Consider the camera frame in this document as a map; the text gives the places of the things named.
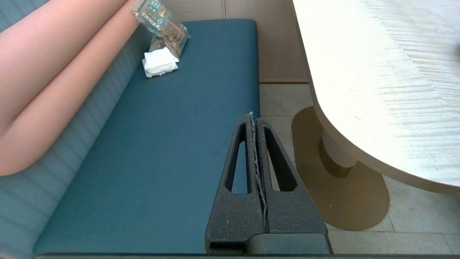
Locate green snack bag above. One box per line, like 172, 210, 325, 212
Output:
131, 0, 190, 60

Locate white folded napkins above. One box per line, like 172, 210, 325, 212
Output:
142, 47, 179, 78

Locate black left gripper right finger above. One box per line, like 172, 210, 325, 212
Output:
256, 118, 328, 234

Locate pink cylindrical bolster cushion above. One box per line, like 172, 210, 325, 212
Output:
0, 0, 130, 135
0, 7, 155, 177

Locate navy seat cushion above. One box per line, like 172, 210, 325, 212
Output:
32, 19, 260, 256

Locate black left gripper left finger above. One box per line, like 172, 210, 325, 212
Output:
205, 112, 266, 254

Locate blue-grey ribbed booth sofa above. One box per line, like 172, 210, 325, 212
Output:
0, 0, 155, 259

